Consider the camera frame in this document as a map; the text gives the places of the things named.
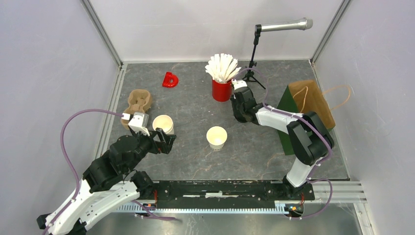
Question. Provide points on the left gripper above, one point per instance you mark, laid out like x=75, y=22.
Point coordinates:
x=165, y=146

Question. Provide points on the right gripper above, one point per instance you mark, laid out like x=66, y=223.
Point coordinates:
x=236, y=112

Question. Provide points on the white paper cup stack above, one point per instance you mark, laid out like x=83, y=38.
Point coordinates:
x=164, y=122

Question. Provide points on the single white paper cup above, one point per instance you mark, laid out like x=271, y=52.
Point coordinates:
x=216, y=137

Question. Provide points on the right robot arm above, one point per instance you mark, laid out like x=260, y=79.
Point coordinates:
x=309, y=138

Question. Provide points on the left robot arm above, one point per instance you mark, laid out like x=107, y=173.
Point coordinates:
x=109, y=182

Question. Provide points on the red cylindrical holder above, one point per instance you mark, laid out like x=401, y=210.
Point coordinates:
x=221, y=92

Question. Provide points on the brown cardboard cup carrier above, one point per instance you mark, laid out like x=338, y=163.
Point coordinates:
x=139, y=101

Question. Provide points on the red plastic letter d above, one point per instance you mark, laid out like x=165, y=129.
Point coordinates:
x=170, y=80

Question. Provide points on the green paper bag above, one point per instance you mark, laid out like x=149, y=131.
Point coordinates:
x=305, y=96

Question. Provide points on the black mini tripod stand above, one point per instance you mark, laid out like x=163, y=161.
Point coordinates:
x=249, y=76

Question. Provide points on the silver microphone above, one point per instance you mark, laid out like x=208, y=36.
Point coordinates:
x=301, y=24

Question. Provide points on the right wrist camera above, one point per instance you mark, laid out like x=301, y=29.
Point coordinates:
x=239, y=84

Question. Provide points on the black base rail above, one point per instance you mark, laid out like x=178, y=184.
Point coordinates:
x=224, y=194

